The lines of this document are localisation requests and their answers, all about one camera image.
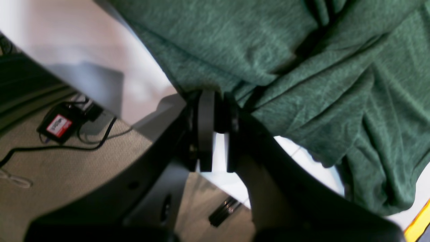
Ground black bar on floor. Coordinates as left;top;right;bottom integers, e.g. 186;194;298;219
208;196;242;227

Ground black adapter cable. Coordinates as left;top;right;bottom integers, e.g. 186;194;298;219
0;116;133;168

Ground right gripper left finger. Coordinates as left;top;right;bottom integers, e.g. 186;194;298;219
24;91;215;242

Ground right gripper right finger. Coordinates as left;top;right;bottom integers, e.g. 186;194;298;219
215;93;405;242

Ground dark green t-shirt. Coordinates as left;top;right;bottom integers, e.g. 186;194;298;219
109;0;430;216

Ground white cord on carpet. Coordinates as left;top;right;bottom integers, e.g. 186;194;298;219
0;168;33;189

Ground black power adapter red label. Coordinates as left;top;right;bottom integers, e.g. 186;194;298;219
36;102;82;145

